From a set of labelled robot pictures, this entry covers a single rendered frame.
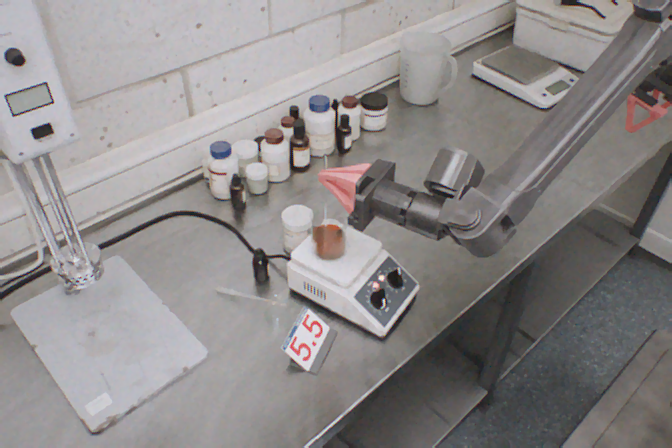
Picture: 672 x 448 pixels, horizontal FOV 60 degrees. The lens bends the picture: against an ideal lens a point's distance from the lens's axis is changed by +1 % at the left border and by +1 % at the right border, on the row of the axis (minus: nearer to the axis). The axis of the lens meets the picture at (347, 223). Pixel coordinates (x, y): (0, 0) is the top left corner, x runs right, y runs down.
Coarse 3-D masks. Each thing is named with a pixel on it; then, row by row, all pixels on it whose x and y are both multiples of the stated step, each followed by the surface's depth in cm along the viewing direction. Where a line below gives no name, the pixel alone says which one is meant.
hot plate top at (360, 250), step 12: (348, 228) 104; (348, 240) 102; (360, 240) 102; (372, 240) 102; (300, 252) 99; (348, 252) 100; (360, 252) 100; (372, 252) 100; (300, 264) 98; (312, 264) 97; (324, 264) 98; (336, 264) 98; (348, 264) 98; (360, 264) 98; (324, 276) 96; (336, 276) 96; (348, 276) 96
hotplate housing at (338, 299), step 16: (384, 256) 102; (288, 272) 101; (304, 272) 99; (368, 272) 99; (304, 288) 101; (320, 288) 98; (336, 288) 96; (352, 288) 96; (416, 288) 103; (320, 304) 101; (336, 304) 98; (352, 304) 96; (352, 320) 98; (368, 320) 96
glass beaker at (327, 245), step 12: (312, 216) 96; (336, 216) 98; (312, 228) 94; (324, 228) 92; (312, 240) 96; (324, 240) 94; (336, 240) 94; (312, 252) 98; (324, 252) 96; (336, 252) 96
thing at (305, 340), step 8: (304, 320) 96; (312, 320) 97; (304, 328) 95; (312, 328) 96; (320, 328) 97; (296, 336) 93; (304, 336) 94; (312, 336) 95; (320, 336) 96; (296, 344) 93; (304, 344) 94; (312, 344) 95; (296, 352) 92; (304, 352) 93; (312, 352) 94; (304, 360) 92
